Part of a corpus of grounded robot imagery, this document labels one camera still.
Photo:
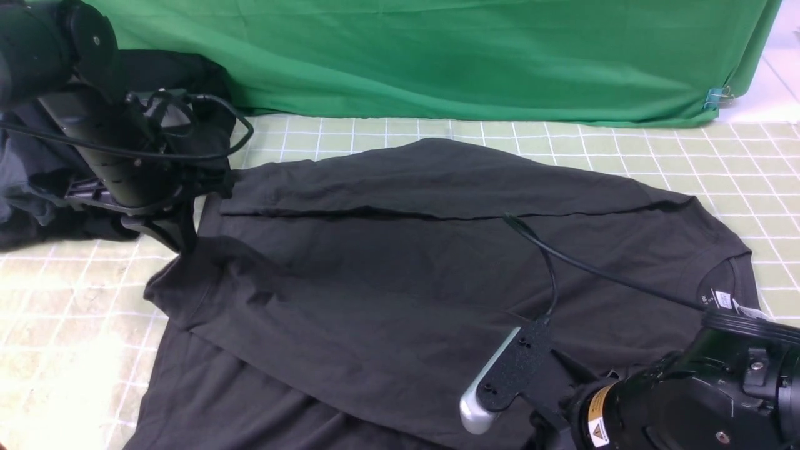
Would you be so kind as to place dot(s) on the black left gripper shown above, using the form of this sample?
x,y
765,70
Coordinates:
x,y
154,198

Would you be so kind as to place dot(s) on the dark gray long-sleeved shirt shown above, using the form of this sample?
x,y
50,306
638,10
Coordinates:
x,y
348,303

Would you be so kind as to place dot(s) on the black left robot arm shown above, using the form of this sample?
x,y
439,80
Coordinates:
x,y
105,143

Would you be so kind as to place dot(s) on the light green checkered tablecloth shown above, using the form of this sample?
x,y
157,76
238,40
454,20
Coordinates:
x,y
78,341

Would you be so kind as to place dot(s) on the green backdrop cloth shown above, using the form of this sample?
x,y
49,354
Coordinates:
x,y
609,63

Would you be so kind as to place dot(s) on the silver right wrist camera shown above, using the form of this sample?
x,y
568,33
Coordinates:
x,y
513,369

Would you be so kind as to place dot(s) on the teal binder clip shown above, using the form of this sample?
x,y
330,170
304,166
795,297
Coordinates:
x,y
718,97

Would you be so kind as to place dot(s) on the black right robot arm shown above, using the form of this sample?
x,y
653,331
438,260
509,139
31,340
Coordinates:
x,y
734,387

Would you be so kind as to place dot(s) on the pile of black clothes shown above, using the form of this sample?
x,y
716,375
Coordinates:
x,y
181,95

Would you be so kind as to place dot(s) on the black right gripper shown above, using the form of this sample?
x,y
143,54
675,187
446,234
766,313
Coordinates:
x,y
560,395

